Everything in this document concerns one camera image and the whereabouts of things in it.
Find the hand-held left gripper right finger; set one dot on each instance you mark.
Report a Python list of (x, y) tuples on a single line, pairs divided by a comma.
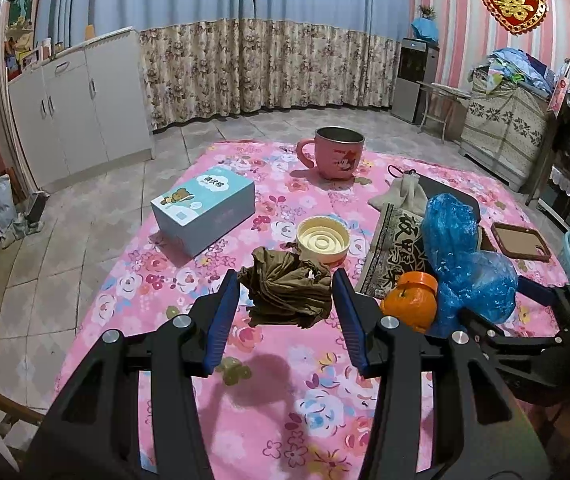
[(352, 321)]

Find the beige black patterned packet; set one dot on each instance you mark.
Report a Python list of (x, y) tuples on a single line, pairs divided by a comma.
[(395, 245)]

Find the orange round plastic jar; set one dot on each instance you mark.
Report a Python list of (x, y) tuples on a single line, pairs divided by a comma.
[(410, 305)]

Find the small folding table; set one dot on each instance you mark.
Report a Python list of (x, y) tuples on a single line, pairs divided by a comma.
[(445, 89)]

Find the beige cloth pouch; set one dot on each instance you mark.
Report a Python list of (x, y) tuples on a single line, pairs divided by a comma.
[(405, 192)]

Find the white cabinet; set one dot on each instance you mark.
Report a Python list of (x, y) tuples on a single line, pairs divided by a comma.
[(80, 110)]

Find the grey water dispenser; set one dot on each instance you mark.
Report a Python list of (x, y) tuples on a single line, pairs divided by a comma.
[(412, 85)]

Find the brown phone case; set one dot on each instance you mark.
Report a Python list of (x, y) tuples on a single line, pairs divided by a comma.
[(520, 242)]

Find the pink floral blanket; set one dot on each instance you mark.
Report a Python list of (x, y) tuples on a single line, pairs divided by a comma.
[(290, 410)]

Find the pile of folded bedding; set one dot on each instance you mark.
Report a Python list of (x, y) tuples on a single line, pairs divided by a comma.
[(515, 60)]

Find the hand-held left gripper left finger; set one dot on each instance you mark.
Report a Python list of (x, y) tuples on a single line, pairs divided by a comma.
[(220, 321)]

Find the cabinet with patterned cover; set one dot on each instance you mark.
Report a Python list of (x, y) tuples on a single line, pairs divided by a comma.
[(505, 120)]

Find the potted plant in blue wrap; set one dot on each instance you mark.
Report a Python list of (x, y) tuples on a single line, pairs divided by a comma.
[(425, 30)]

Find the red heart wall decoration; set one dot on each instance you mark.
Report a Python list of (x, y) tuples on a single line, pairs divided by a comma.
[(512, 0)]

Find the blue plastic bag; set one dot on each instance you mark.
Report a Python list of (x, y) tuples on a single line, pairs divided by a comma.
[(455, 250)]

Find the pink cartoon cup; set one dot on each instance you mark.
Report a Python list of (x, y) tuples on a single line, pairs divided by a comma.
[(335, 160)]

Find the light blue cardboard box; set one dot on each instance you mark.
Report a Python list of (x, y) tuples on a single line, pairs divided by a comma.
[(200, 220)]

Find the brown wrapper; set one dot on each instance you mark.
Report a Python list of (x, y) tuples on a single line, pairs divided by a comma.
[(285, 290)]

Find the blue and floral curtain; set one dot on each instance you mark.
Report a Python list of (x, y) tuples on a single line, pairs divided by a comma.
[(215, 35)]

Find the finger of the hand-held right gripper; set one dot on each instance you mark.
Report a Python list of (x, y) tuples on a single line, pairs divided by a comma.
[(515, 341), (545, 295)]

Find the grey plastic bag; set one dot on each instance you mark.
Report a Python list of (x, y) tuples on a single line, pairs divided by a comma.
[(7, 210)]

